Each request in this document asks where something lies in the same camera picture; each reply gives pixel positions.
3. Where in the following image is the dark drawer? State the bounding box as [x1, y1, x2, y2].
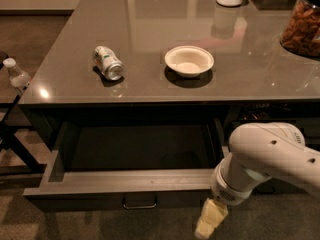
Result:
[228, 103, 320, 151]
[23, 119, 223, 212]

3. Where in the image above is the white paper bowl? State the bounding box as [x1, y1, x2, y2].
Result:
[164, 46, 214, 78]

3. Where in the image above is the clear plastic water bottle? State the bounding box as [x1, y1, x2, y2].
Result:
[3, 58, 31, 96]

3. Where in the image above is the dark side table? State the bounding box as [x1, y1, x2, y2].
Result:
[0, 51, 46, 176]

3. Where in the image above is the jar of nuts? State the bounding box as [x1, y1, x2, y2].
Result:
[280, 0, 320, 57]

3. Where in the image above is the dark cabinet counter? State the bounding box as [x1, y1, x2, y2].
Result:
[18, 0, 320, 198]

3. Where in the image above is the silver green soda can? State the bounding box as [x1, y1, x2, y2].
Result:
[93, 46, 124, 81]

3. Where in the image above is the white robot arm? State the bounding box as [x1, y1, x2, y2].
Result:
[195, 122, 320, 240]

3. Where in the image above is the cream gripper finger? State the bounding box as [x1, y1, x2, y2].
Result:
[195, 218, 219, 239]

